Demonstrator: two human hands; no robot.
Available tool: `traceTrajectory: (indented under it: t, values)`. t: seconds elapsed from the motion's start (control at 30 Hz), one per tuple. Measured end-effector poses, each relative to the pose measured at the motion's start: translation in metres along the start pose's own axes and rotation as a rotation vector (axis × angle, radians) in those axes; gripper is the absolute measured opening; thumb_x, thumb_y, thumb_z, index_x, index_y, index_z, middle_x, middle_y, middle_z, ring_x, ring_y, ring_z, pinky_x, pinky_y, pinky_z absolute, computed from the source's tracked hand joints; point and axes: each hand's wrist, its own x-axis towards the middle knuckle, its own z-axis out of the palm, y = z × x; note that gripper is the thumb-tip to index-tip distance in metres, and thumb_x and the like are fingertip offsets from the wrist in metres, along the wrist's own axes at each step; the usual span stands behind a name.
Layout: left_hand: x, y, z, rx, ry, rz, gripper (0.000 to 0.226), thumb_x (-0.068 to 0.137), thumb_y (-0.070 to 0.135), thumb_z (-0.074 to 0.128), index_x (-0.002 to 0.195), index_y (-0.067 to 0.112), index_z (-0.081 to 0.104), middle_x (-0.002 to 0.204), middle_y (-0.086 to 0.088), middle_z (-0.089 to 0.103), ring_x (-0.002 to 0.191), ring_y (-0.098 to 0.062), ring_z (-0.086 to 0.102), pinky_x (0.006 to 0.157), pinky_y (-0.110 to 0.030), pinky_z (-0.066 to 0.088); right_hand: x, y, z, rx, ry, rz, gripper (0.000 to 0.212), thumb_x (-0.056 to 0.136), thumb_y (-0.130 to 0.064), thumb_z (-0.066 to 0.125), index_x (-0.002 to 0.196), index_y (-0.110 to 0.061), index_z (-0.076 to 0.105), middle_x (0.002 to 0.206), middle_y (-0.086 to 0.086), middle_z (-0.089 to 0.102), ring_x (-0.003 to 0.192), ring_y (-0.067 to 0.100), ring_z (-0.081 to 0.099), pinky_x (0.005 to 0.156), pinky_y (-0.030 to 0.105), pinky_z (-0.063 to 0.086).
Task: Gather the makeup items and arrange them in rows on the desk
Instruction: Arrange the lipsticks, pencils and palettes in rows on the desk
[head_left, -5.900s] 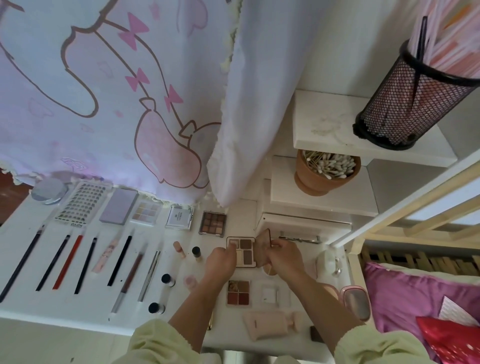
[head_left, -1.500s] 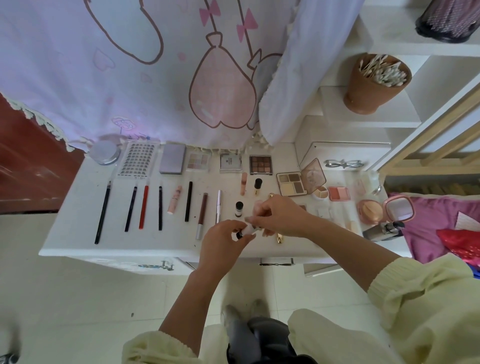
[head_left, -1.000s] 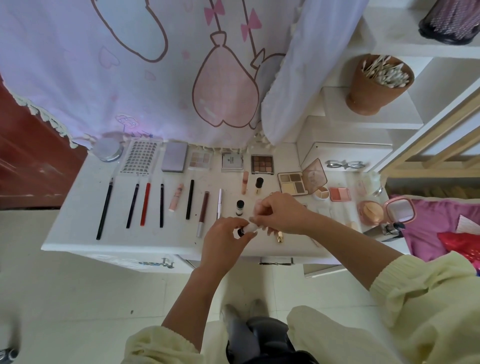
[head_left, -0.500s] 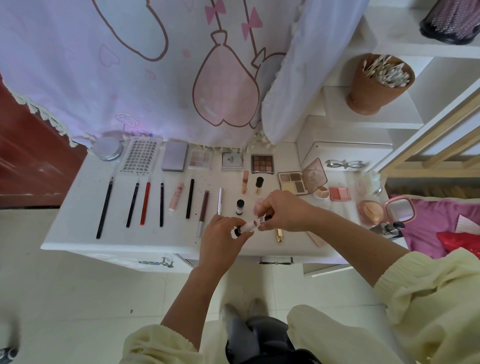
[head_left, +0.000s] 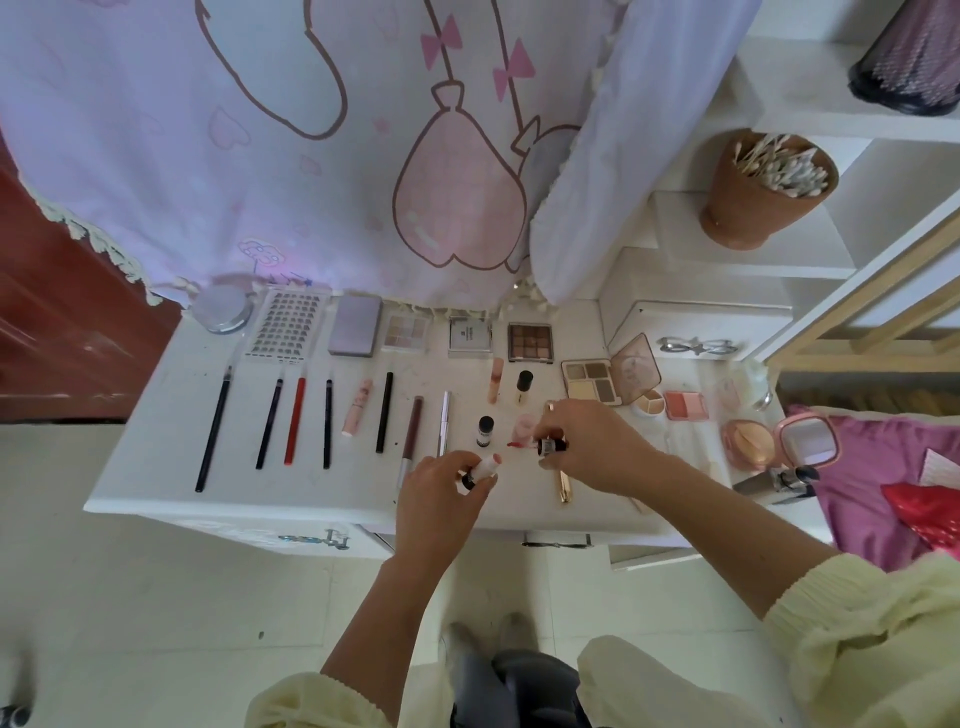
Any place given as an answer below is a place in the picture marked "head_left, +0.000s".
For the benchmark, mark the wooden bed frame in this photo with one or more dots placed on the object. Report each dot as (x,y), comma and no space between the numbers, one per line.
(870,293)

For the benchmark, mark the round silver compact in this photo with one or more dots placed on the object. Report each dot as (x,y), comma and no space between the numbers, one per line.
(222,308)

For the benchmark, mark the white square compact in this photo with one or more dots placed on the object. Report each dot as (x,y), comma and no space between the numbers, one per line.
(470,336)

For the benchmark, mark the red shiny packet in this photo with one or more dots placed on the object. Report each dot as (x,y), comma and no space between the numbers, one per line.
(930,518)

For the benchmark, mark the small round white jar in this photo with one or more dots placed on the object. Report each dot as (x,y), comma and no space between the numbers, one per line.
(648,402)

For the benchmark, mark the person's left forearm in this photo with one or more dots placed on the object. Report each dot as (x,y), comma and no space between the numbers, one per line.
(390,615)

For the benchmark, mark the square bottle with black cap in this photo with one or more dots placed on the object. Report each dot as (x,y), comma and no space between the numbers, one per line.
(773,480)

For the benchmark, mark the terracotta pot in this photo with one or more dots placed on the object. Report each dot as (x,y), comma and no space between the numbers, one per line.
(743,218)

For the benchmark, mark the dark brown eyeshadow palette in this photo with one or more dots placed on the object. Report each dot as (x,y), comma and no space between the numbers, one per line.
(530,342)

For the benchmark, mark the white paper sheet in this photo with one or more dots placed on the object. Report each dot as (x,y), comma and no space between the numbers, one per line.
(941,468)

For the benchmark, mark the person's left hand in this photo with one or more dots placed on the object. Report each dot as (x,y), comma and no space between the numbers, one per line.
(438,518)

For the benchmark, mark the tan eyeshadow palette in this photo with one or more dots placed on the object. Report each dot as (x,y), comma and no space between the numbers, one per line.
(590,380)

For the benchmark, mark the reddish brown door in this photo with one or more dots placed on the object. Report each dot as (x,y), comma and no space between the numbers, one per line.
(60,330)

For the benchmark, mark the person's right hand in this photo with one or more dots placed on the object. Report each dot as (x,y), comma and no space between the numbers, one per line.
(600,447)

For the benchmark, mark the lavender rectangular palette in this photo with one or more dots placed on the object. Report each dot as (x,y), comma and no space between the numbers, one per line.
(356,324)

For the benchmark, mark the person's right forearm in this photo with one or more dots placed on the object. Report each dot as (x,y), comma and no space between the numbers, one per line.
(735,533)

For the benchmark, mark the person's dark trousers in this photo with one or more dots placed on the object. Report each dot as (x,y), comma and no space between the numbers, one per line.
(525,693)

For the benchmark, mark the white shelf unit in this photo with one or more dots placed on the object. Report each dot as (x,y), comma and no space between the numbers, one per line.
(780,248)

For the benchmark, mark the dark container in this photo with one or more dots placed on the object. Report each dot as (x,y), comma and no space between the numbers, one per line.
(915,60)

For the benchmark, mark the pink cartoon print cloth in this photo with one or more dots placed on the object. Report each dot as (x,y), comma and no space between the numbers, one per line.
(225,150)

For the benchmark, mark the pink cushion compact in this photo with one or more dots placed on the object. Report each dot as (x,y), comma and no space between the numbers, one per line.
(750,444)

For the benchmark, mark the pink blush pan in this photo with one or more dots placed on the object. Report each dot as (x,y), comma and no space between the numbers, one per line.
(686,405)

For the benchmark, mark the white false eyelash tray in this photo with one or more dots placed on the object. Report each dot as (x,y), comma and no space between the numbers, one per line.
(285,324)

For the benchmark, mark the bunch of cotton swabs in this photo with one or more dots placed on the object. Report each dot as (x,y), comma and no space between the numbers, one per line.
(780,168)

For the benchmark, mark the clear eyeshadow palette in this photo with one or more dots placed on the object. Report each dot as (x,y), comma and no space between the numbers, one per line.
(407,330)

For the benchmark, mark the red lip pencil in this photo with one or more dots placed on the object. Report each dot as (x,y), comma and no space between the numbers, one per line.
(296,420)

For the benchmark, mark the white table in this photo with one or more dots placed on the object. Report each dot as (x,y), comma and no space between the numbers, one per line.
(150,495)

